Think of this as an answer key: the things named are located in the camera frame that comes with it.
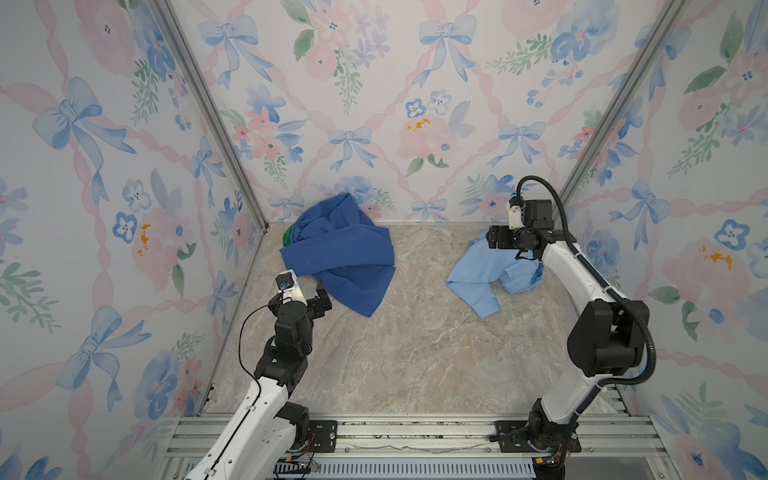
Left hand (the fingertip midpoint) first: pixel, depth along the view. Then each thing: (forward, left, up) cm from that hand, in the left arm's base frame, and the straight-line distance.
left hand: (303, 282), depth 77 cm
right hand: (+20, -56, -2) cm, 59 cm away
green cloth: (+37, +18, -22) cm, 46 cm away
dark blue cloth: (+27, -4, -15) cm, 31 cm away
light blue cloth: (+19, -53, -17) cm, 59 cm away
